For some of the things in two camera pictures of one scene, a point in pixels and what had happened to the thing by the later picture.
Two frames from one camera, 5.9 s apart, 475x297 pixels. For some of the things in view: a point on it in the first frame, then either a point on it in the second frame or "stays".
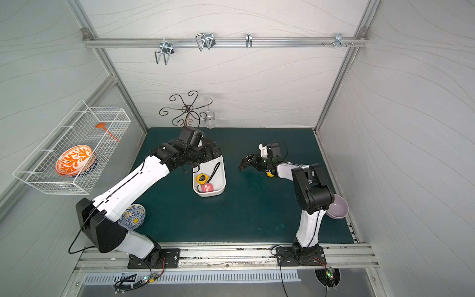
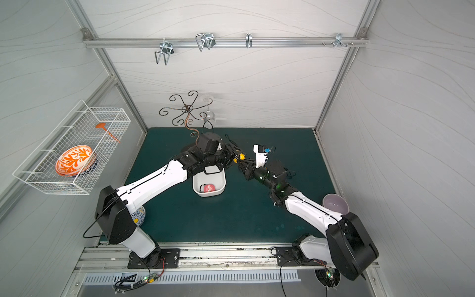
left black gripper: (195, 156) → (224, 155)
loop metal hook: (205, 39) stays
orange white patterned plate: (75, 161) stays
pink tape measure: (207, 187) stays
